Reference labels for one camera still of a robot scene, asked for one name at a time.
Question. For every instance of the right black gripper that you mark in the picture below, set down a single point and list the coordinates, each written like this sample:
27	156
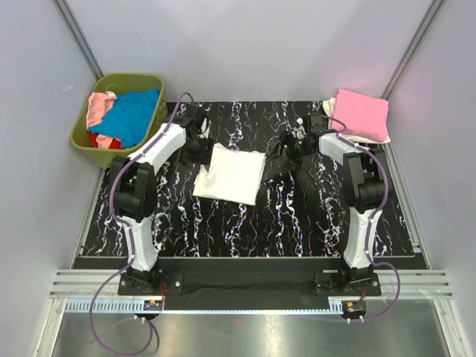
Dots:
288	140

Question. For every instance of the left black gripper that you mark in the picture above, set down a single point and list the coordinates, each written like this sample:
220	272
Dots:
204	157

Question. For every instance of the white printed t shirt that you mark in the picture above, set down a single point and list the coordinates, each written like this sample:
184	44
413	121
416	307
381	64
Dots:
232	176

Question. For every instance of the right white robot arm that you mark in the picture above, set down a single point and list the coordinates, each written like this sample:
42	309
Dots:
366	189

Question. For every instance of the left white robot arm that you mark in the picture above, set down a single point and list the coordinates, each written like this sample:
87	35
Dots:
133	197

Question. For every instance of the folded cream t shirt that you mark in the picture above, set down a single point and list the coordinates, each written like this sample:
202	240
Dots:
329	107

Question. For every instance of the blue t shirt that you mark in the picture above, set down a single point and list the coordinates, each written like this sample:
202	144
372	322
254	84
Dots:
128	119

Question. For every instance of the black marble pattern mat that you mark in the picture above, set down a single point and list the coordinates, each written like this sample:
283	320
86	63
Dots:
296	214

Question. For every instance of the red t shirt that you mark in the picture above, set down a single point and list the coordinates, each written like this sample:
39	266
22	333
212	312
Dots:
104	142

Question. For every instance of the folded pink t shirt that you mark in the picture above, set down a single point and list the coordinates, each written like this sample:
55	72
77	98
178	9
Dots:
364	116

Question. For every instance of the salmon pink t shirt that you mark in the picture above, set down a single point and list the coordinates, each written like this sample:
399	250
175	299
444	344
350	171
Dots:
99	103

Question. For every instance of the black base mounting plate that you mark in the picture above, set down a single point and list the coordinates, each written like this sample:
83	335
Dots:
303	296

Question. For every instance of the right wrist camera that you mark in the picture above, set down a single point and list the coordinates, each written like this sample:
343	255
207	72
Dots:
299	131

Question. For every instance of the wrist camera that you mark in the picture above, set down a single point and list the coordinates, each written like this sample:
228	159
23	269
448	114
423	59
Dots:
299	131
204	129

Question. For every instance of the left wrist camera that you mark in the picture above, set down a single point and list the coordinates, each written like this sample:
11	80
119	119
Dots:
204	129

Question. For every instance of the aluminium frame rail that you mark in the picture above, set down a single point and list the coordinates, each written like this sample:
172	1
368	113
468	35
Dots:
412	284

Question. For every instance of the white slotted cable duct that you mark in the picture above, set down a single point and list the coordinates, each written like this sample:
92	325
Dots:
102	305

